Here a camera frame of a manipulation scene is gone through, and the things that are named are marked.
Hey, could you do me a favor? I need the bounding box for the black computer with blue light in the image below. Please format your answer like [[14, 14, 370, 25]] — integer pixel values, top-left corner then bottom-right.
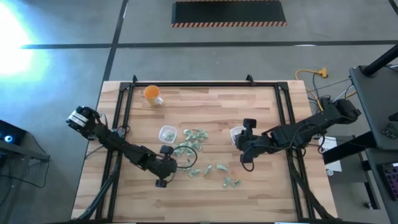
[[0, 119, 27, 146]]

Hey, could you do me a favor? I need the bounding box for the black left camera cable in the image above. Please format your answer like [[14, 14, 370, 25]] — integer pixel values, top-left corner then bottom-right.
[[169, 145, 198, 170]]

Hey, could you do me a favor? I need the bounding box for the black desk leg beam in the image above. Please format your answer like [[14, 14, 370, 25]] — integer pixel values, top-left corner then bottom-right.
[[322, 130, 379, 165]]

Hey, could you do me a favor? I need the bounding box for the black camera cable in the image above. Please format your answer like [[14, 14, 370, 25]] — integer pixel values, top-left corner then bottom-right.
[[169, 145, 198, 170], [240, 149, 256, 172]]

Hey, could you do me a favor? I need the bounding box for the black keyboard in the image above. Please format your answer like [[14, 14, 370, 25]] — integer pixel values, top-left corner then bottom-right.
[[377, 161, 398, 202]]

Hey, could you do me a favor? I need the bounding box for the yellow extension cord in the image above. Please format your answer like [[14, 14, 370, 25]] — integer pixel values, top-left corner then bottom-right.
[[294, 67, 329, 113]]

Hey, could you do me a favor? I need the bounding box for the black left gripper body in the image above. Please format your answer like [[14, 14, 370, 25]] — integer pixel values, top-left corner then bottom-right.
[[146, 144, 178, 189]]

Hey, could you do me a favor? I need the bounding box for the black aluminium table frame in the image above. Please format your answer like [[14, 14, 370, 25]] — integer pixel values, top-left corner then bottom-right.
[[71, 74, 341, 224]]

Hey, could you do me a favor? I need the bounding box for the white paper sheet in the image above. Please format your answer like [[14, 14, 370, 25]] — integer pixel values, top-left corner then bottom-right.
[[317, 136, 343, 174]]

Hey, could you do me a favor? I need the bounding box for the clear plastic deli container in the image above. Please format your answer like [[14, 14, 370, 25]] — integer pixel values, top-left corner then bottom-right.
[[158, 125, 178, 144], [229, 126, 247, 146]]

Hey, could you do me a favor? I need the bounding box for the small black controller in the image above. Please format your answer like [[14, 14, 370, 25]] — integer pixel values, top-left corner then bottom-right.
[[381, 122, 398, 140]]

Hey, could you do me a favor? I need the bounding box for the yellow ceramic mug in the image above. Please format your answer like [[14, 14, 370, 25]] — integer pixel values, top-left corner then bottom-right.
[[143, 85, 164, 106]]

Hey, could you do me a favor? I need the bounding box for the grey side shelf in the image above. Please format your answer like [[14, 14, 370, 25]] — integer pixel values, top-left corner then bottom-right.
[[0, 141, 50, 164]]

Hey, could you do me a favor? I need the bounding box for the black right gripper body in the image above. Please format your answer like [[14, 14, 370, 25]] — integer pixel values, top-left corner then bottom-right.
[[241, 118, 268, 164]]

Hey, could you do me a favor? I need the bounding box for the black hazard striped floor mat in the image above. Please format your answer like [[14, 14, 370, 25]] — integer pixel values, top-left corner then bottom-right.
[[170, 0, 288, 28]]

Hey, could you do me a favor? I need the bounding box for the black right camera cable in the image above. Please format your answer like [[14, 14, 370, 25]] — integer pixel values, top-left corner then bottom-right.
[[240, 149, 256, 172]]

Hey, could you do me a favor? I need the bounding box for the black power adapter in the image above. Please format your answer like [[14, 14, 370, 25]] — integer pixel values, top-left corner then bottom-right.
[[319, 95, 333, 110]]

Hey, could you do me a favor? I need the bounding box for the grey desk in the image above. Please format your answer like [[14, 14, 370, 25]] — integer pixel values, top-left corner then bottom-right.
[[348, 63, 398, 151]]

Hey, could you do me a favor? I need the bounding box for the black pole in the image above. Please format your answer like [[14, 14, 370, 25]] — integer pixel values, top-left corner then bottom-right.
[[362, 43, 398, 78]]

